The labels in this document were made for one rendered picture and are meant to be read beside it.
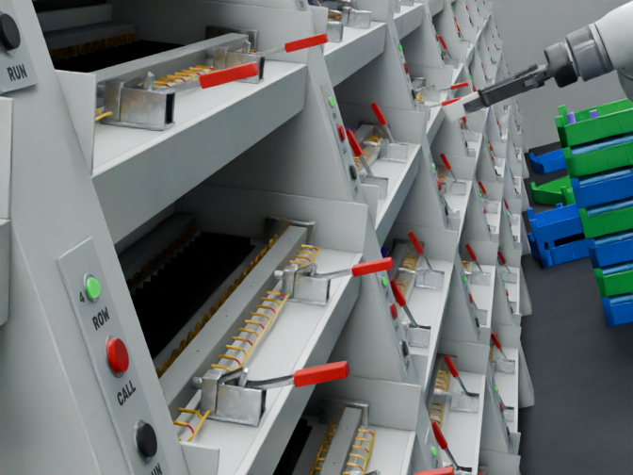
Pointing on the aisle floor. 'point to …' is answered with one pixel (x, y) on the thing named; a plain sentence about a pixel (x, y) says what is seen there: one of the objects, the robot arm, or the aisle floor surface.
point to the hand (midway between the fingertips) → (463, 106)
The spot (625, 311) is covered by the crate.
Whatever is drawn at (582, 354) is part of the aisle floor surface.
